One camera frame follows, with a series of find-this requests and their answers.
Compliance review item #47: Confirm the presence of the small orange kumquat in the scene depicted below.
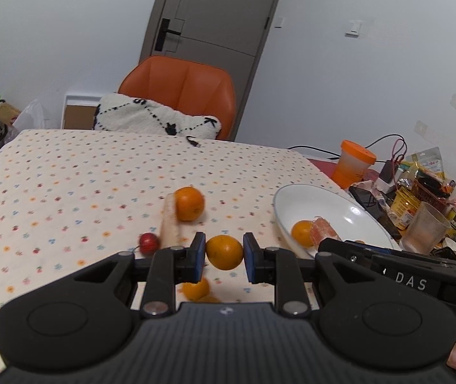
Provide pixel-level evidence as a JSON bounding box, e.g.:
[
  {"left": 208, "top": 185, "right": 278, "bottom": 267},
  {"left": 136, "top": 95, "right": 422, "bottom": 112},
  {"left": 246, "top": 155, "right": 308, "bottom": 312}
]
[
  {"left": 182, "top": 277, "right": 210, "bottom": 302},
  {"left": 206, "top": 235, "right": 244, "bottom": 270}
]

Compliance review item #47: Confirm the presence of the peeled pomelo segment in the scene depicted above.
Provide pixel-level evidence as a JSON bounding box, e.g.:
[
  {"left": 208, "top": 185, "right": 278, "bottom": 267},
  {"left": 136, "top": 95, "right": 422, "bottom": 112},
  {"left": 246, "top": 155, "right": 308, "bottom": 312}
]
[
  {"left": 159, "top": 193, "right": 181, "bottom": 249},
  {"left": 311, "top": 216, "right": 340, "bottom": 249}
]

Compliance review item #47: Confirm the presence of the small red fruit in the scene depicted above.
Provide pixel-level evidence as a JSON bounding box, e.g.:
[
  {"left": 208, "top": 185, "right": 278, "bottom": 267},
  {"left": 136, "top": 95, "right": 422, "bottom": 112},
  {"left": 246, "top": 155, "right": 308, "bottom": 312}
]
[{"left": 139, "top": 232, "right": 160, "bottom": 257}]

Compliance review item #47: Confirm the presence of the white blue-rimmed plate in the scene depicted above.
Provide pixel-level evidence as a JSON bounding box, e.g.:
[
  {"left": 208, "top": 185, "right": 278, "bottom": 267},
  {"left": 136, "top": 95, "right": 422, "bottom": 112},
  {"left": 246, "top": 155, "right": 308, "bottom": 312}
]
[{"left": 273, "top": 184, "right": 399, "bottom": 258}]

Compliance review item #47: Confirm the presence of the large orange mandarin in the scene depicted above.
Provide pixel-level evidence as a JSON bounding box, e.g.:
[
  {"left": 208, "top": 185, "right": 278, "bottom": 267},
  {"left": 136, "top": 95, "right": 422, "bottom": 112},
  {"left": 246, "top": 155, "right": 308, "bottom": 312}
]
[{"left": 173, "top": 186, "right": 206, "bottom": 222}]

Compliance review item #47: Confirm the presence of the clear plastic cup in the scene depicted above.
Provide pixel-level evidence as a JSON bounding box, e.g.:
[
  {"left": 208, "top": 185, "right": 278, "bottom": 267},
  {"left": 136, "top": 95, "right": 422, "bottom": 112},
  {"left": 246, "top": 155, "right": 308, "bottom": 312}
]
[{"left": 399, "top": 202, "right": 450, "bottom": 255}]

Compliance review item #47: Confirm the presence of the yellow jar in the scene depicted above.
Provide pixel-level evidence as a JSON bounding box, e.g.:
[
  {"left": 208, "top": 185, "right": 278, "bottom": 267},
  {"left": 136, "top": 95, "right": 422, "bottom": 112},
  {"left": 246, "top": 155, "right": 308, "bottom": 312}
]
[{"left": 390, "top": 186, "right": 421, "bottom": 231}]

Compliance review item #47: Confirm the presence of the orange lidded plastic cup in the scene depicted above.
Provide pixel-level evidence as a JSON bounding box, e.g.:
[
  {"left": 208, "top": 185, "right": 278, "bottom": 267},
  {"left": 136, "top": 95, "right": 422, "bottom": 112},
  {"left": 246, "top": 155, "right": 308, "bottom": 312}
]
[{"left": 330, "top": 140, "right": 377, "bottom": 189}]

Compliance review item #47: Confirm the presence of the black power adapter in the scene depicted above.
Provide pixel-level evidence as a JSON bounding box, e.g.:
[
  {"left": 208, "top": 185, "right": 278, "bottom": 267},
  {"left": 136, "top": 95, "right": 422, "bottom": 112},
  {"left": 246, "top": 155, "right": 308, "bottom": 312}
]
[{"left": 379, "top": 160, "right": 397, "bottom": 184}]

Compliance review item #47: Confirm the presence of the floral patterned tablecloth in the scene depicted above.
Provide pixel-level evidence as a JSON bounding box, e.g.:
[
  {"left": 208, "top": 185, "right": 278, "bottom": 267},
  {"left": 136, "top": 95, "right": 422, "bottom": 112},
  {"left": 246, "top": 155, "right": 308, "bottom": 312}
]
[{"left": 0, "top": 130, "right": 337, "bottom": 371}]

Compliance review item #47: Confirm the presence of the snack package pile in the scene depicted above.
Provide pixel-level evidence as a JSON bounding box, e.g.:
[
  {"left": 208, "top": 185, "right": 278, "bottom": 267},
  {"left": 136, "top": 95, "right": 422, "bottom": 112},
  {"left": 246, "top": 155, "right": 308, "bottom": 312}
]
[{"left": 395, "top": 147, "right": 456, "bottom": 241}]

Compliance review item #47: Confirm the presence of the white black-patterned cushion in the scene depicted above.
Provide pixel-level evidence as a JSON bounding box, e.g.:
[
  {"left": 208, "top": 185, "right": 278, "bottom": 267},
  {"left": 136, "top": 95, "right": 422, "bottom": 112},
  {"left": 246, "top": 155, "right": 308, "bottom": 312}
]
[{"left": 93, "top": 93, "right": 222, "bottom": 140}]

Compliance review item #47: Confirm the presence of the orange leather chair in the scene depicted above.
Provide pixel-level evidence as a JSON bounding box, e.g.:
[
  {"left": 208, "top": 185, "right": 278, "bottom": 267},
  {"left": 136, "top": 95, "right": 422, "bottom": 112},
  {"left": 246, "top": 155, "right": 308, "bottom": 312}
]
[{"left": 118, "top": 56, "right": 236, "bottom": 140}]

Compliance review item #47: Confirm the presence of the white plastic bag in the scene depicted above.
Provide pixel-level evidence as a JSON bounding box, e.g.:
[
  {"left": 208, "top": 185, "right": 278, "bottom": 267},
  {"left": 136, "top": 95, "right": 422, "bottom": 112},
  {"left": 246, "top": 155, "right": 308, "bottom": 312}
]
[{"left": 4, "top": 100, "right": 51, "bottom": 144}]

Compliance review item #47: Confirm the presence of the grey door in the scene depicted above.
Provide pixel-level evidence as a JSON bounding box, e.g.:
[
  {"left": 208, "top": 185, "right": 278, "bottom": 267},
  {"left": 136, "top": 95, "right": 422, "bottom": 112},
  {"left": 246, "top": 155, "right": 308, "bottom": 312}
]
[{"left": 139, "top": 0, "right": 278, "bottom": 140}]

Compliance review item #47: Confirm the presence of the red cable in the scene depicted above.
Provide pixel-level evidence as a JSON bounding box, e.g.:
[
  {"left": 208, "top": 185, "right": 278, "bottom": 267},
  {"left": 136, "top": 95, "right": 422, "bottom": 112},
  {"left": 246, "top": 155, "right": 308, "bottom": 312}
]
[{"left": 387, "top": 135, "right": 409, "bottom": 169}]

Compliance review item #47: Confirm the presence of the black power cable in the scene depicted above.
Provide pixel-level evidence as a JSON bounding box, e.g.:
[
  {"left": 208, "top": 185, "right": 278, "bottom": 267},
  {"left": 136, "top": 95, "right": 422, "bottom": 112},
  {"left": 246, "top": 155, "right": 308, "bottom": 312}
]
[{"left": 286, "top": 133, "right": 397, "bottom": 161}]

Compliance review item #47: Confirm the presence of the framed board against wall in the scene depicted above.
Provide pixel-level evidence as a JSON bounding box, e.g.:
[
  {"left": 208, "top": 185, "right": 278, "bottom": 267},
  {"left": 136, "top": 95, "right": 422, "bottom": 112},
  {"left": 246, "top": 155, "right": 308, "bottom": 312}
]
[{"left": 61, "top": 94, "right": 101, "bottom": 130}]

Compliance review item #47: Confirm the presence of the black door handle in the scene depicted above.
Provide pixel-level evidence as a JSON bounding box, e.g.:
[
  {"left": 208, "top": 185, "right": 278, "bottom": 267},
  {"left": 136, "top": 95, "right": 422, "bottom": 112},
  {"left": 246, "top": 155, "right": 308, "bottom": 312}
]
[{"left": 154, "top": 18, "right": 181, "bottom": 51}]

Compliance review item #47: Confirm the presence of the white wall switch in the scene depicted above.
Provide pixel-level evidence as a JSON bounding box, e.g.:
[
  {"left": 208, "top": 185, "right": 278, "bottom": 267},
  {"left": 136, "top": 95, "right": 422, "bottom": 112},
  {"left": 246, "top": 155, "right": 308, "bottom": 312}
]
[{"left": 344, "top": 20, "right": 363, "bottom": 38}]

